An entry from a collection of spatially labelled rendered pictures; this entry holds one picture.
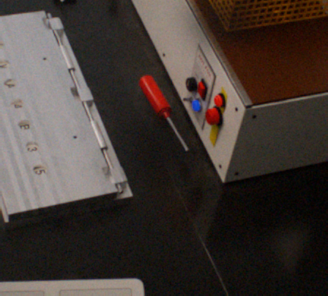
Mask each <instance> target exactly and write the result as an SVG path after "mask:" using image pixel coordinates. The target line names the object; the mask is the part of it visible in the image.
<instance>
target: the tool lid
mask: <svg viewBox="0 0 328 296"><path fill-rule="evenodd" d="M45 25H46V15H45V11H39V12H29V13H24V14H18V15H8V16H3V17H0V44H2V45H3V47H2V48H0V62H7V63H8V64H10V66H9V67H7V68H1V67H0V195H1V199H2V202H3V205H4V209H5V212H6V214H7V218H8V221H12V220H16V219H20V218H26V217H30V216H33V215H39V214H43V213H47V212H53V211H57V210H63V209H67V208H70V207H79V206H83V205H87V204H93V203H97V202H101V201H106V200H110V199H116V198H117V193H118V190H117V189H116V186H115V184H114V183H111V184H108V183H107V180H106V178H105V175H104V174H107V168H108V167H107V165H106V163H105V158H104V157H103V154H102V152H103V151H102V149H104V148H106V150H108V146H107V144H106V143H105V138H104V136H103V133H102V131H101V129H100V126H99V125H98V123H97V121H92V122H89V118H88V117H87V114H86V112H85V110H84V107H83V104H82V102H81V101H80V100H79V101H75V100H74V97H73V96H72V95H73V94H75V85H74V83H73V82H72V79H71V77H70V70H71V69H73V70H74V72H75V66H74V65H73V63H72V60H71V58H70V55H69V53H68V51H67V47H66V46H65V45H62V46H58V44H57V42H56V39H55V37H54V35H53V32H52V29H46V28H45ZM9 81H12V82H14V83H16V86H15V87H14V88H8V87H6V86H5V83H6V82H9ZM14 102H21V103H22V104H23V107H22V108H13V107H12V104H13V103H14ZM24 122H25V123H29V124H30V125H31V128H29V129H25V130H24V129H21V128H19V127H18V126H19V124H21V123H24ZM29 144H36V145H37V146H38V147H39V149H38V150H37V151H35V152H30V151H28V150H27V149H26V146H28V145H29ZM36 167H43V168H45V169H46V170H47V172H46V173H45V174H43V175H38V174H35V173H34V170H35V168H36Z"/></svg>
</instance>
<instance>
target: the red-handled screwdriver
mask: <svg viewBox="0 0 328 296"><path fill-rule="evenodd" d="M138 84H139V86H140V87H141V89H142V90H143V93H144V94H145V95H146V97H147V99H148V100H149V103H150V105H151V106H152V108H153V109H154V112H155V113H156V115H158V117H159V118H164V119H166V120H167V121H168V123H169V125H170V126H171V128H172V129H173V130H174V132H175V134H176V135H177V137H178V139H179V142H180V143H181V144H182V146H183V147H184V149H185V151H186V152H189V151H190V150H189V149H188V147H187V145H186V144H185V143H184V141H183V140H182V137H181V136H180V135H179V131H178V130H177V129H176V127H175V126H174V124H173V122H172V121H171V119H170V114H171V112H172V109H171V107H170V106H169V104H168V102H167V100H166V99H165V98H164V95H163V93H162V92H161V91H160V88H159V87H158V85H157V84H156V83H155V81H154V79H153V77H151V76H150V75H145V76H144V77H143V78H141V79H140V81H139V83H138Z"/></svg>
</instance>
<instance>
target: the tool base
mask: <svg viewBox="0 0 328 296"><path fill-rule="evenodd" d="M47 18H48V19H46V25H45V28H46V29H52V32H53V35H54V37H55V39H56V42H57V44H58V46H62V45H65V46H66V47H67V51H68V53H69V55H70V58H71V60H72V63H73V65H74V66H75V72H74V70H73V69H71V70H70V77H71V79H72V82H73V83H74V85H75V94H73V95H72V96H73V97H74V100H75V101H79V100H80V101H81V102H82V104H83V107H84V110H85V112H86V114H87V117H88V118H89V122H92V121H97V123H98V125H99V126H100V129H101V131H102V134H103V136H104V138H105V143H106V144H107V146H108V150H106V148H104V149H102V154H103V157H104V158H105V163H106V165H107V167H108V168H107V174H104V175H105V178H106V180H107V183H108V184H111V183H114V184H115V186H116V189H117V190H118V193H117V198H116V199H110V200H106V201H101V202H99V203H97V204H96V203H93V204H87V205H83V206H79V207H70V208H67V209H63V210H57V211H53V212H47V213H43V214H39V215H34V216H33V217H26V218H20V219H16V220H12V221H8V218H7V214H6V212H5V209H4V205H3V202H2V199H1V195H0V215H1V219H2V222H3V225H4V229H5V230H8V229H17V228H21V227H24V226H30V225H34V224H38V223H44V222H48V221H54V220H57V219H61V218H67V217H70V216H74V215H80V214H84V213H87V212H94V211H97V210H103V209H106V208H110V207H116V206H119V205H123V204H132V200H133V195H132V192H131V190H130V188H129V186H128V184H127V178H126V176H125V174H124V172H123V170H122V167H120V165H119V161H118V158H117V157H116V154H115V152H114V150H113V147H112V145H111V143H110V141H109V138H108V135H107V133H106V132H105V127H104V125H103V122H102V120H101V118H100V115H99V114H98V112H97V109H96V107H95V104H94V101H93V98H92V95H91V93H90V91H89V88H88V87H87V84H86V82H85V80H84V78H83V75H82V73H81V70H80V67H79V66H78V63H77V62H76V59H75V57H74V54H73V52H72V49H71V48H70V45H69V43H68V41H67V37H66V34H65V32H64V27H63V26H62V22H61V20H60V18H52V17H51V14H50V13H48V14H47Z"/></svg>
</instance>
